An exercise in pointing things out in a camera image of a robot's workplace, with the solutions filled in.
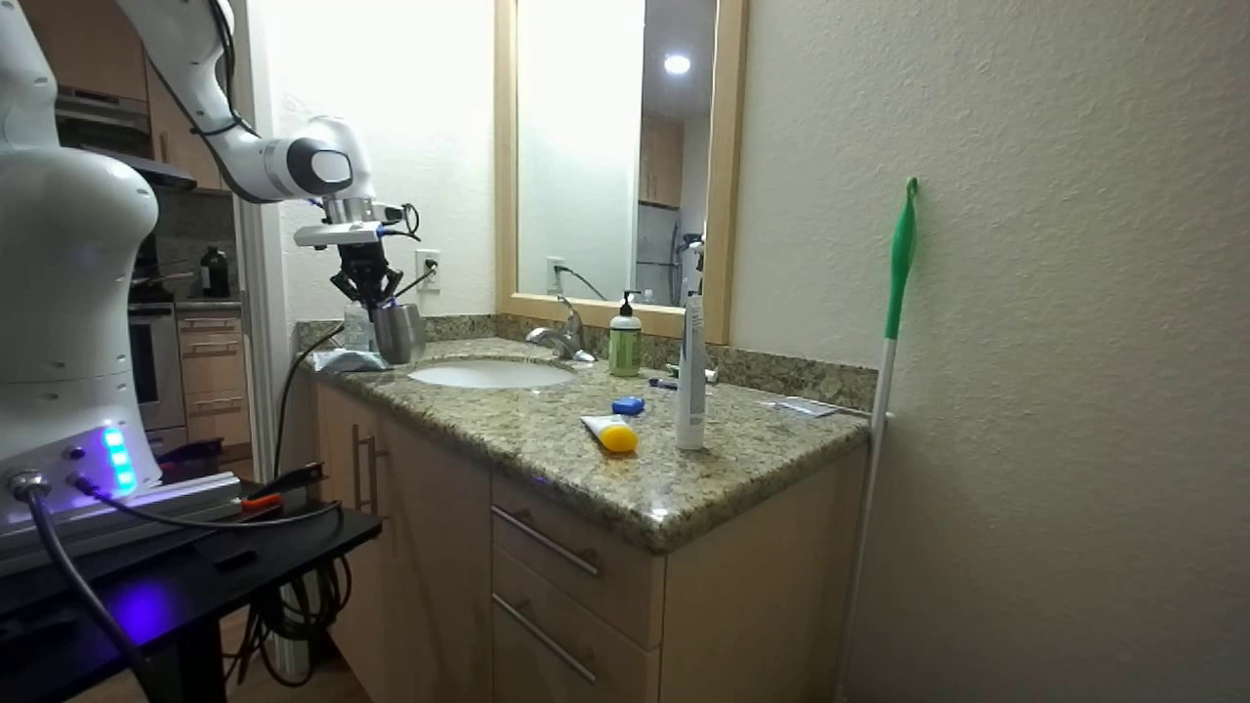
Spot orange black clamp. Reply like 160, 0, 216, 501
230, 456, 330, 529

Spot grey razor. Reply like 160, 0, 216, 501
644, 367, 722, 396

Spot granite vanity cabinet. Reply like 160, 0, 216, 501
308, 370, 872, 703

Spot chrome faucet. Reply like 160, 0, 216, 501
522, 261, 598, 367

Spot soap dispenser bottle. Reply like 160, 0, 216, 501
667, 231, 712, 456

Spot green handled mop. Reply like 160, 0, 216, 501
830, 176, 924, 703

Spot coiled black cable bundle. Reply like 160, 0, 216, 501
230, 555, 356, 690

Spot thin black hanging cable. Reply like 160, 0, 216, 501
264, 320, 351, 482

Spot metal cabinet door handle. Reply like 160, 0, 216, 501
344, 422, 370, 517

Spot white wall outlet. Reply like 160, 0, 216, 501
411, 241, 446, 297

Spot metal toothbrush cup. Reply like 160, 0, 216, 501
368, 297, 420, 370

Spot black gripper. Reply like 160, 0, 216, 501
329, 237, 406, 327

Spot black robot table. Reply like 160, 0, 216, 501
0, 498, 390, 703

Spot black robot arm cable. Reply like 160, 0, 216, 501
189, 0, 255, 143

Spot clear plastic packet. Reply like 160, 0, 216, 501
759, 396, 872, 426

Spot green soap pump bottle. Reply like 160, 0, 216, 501
606, 284, 647, 382

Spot clear plastic solution bottle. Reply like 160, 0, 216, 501
311, 341, 394, 382

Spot aluminium robot base mount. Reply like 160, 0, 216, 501
0, 464, 244, 540

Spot white oval sink basin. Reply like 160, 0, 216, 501
402, 356, 581, 396

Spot yellow sponge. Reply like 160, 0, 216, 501
579, 410, 644, 461

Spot wood framed mirror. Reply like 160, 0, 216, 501
490, 0, 752, 345

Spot black base cable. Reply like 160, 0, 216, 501
7, 471, 147, 658

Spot metal drawer handle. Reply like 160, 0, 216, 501
484, 501, 606, 581
484, 590, 584, 686

